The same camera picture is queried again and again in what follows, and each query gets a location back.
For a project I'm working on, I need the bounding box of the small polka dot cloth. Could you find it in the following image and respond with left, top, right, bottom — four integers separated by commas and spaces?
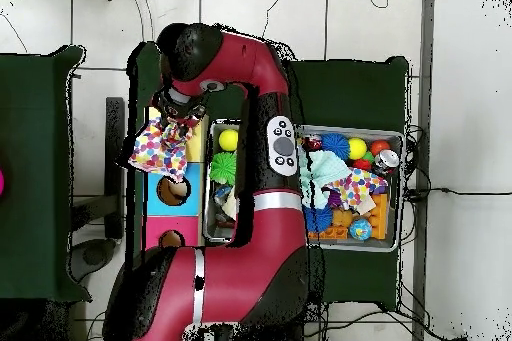
161, 115, 201, 146

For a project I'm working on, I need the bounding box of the wooden box with three holes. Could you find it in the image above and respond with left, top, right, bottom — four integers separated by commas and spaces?
141, 107, 210, 252

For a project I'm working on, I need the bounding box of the yellow ball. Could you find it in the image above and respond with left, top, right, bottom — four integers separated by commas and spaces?
347, 137, 368, 161
218, 128, 240, 153

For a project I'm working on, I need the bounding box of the green spiky ball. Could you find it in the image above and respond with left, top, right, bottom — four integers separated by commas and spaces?
208, 151, 238, 186

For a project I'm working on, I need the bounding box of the cream waffle cloth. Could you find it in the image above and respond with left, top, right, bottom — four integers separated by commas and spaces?
221, 188, 239, 220

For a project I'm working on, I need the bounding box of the dark green table cloth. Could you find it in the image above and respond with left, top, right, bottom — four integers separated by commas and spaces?
125, 41, 411, 312
0, 45, 94, 303

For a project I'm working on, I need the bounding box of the mint waffle cloth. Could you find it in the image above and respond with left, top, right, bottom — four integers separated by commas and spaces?
297, 149, 353, 210

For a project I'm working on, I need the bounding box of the blue spiky ball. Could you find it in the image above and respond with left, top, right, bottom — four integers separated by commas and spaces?
320, 132, 352, 160

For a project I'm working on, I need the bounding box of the grey rounded base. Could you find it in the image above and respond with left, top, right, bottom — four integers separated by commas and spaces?
69, 238, 121, 282

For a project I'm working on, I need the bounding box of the orange ball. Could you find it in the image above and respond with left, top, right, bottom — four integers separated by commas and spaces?
369, 139, 392, 157

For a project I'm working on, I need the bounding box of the silver can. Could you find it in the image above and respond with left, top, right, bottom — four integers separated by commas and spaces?
373, 149, 400, 176

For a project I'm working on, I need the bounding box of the blue globe ball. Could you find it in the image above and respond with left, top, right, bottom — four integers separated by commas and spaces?
348, 217, 373, 241

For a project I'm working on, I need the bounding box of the orange building block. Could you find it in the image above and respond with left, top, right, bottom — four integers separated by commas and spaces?
366, 193, 390, 241

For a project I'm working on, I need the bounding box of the wire mesh bin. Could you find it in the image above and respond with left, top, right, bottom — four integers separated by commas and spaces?
202, 118, 405, 253

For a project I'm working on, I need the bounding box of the black power cable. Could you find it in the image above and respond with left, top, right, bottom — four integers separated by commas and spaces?
402, 186, 512, 203

